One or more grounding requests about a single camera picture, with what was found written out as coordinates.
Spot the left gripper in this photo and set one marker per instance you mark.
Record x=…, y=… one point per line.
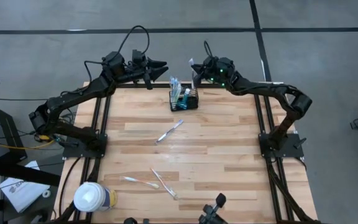
x=134, y=75

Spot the black stand base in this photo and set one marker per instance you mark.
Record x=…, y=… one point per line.
x=8, y=133

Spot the pale yellow toothbrush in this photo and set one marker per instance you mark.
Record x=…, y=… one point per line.
x=138, y=181

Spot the white tape roll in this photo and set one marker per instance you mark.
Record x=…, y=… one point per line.
x=46, y=193

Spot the orange toothbrush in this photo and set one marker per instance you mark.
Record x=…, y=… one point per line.
x=165, y=184

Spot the teal toothbrush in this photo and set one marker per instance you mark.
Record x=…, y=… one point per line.
x=172, y=87

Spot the black support beam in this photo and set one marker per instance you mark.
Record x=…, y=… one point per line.
x=20, y=172

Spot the white toothbrush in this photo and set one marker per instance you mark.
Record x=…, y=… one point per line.
x=169, y=132
x=192, y=79

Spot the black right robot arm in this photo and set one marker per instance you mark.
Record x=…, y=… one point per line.
x=269, y=90

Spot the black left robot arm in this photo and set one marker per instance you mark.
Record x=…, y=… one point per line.
x=73, y=96

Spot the Lysol wipes canister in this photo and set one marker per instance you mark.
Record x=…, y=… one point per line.
x=93, y=196

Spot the green toothbrush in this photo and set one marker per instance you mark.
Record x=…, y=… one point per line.
x=178, y=90

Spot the teal toothpaste tube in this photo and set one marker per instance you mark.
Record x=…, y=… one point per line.
x=184, y=100

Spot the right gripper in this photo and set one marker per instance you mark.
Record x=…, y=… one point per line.
x=221, y=70

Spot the black table clamp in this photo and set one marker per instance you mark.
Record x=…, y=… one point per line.
x=146, y=221

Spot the black jointed object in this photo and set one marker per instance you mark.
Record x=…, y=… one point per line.
x=211, y=214

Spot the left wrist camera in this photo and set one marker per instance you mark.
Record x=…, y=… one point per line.
x=139, y=57

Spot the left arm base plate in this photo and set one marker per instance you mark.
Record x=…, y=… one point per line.
x=73, y=151

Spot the white paper sheet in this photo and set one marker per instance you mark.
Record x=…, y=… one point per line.
x=20, y=189

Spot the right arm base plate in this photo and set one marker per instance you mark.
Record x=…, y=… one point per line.
x=291, y=151

